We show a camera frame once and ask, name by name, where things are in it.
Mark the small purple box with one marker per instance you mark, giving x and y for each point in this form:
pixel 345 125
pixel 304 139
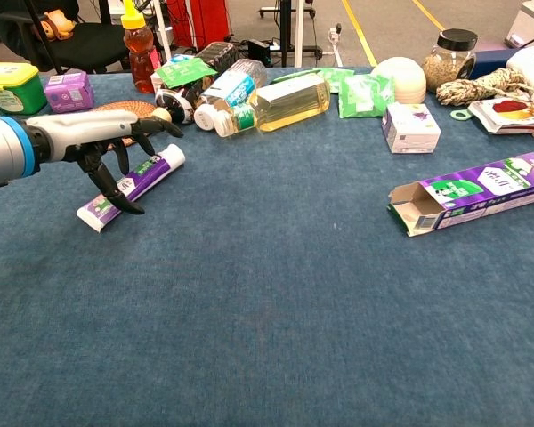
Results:
pixel 69 91

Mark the white red snack packet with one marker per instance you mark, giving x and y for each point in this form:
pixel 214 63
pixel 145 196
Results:
pixel 507 115

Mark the white box purple print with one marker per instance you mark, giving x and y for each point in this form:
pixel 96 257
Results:
pixel 411 129

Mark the small black box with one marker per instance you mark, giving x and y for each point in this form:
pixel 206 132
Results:
pixel 260 48

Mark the white power strip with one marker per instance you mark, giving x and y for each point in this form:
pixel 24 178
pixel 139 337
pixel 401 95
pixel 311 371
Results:
pixel 334 35

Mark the red metal cabinet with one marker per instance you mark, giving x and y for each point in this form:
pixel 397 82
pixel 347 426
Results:
pixel 209 22

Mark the beige bowl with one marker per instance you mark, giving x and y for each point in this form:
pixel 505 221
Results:
pixel 400 80

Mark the purple white toothpaste tube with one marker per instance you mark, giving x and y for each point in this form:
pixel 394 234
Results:
pixel 160 164

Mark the honey bottle yellow cap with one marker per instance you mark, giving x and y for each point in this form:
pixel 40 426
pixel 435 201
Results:
pixel 139 58

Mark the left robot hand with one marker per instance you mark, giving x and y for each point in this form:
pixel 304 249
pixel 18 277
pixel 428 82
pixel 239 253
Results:
pixel 84 129

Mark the white grey machine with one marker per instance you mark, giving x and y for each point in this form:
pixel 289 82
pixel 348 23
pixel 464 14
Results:
pixel 527 26

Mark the round woven coaster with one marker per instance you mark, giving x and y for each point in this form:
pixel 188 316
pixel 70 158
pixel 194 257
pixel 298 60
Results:
pixel 124 106

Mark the white frame leg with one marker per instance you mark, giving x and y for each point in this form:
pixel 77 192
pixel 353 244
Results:
pixel 161 26

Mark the green sachet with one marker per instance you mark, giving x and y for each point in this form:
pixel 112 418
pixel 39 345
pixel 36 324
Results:
pixel 184 71
pixel 338 78
pixel 365 98

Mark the black tripod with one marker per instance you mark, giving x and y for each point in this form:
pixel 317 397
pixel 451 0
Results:
pixel 286 33

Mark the clear bottle blue label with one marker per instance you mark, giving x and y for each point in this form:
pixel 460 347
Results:
pixel 236 86

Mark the black office chair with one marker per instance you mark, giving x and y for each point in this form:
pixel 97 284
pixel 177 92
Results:
pixel 89 46

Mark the plush monkey toy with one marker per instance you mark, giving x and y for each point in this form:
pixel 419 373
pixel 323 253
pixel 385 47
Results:
pixel 55 24

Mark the glass jar black lid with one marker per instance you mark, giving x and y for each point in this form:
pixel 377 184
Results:
pixel 449 62

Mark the white vertical post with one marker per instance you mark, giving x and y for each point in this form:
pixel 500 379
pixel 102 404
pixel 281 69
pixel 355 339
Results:
pixel 299 31

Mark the dark bottle with cork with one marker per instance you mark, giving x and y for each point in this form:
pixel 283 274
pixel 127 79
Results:
pixel 218 55

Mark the purple toothpaste box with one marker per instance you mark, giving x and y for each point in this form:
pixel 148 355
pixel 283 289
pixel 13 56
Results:
pixel 485 187

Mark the blue table cloth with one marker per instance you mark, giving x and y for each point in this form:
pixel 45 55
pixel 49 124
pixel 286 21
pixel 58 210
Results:
pixel 249 289

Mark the green container yellow lid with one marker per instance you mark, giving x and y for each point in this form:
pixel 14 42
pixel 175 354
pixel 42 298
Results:
pixel 13 89

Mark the yellow liquid bottle green label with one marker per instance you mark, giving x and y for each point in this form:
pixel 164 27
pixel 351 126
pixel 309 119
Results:
pixel 289 107

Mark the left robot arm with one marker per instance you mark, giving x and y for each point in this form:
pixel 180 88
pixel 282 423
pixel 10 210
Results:
pixel 0 151

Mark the black light stand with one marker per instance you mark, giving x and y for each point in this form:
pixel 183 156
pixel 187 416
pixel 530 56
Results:
pixel 42 37

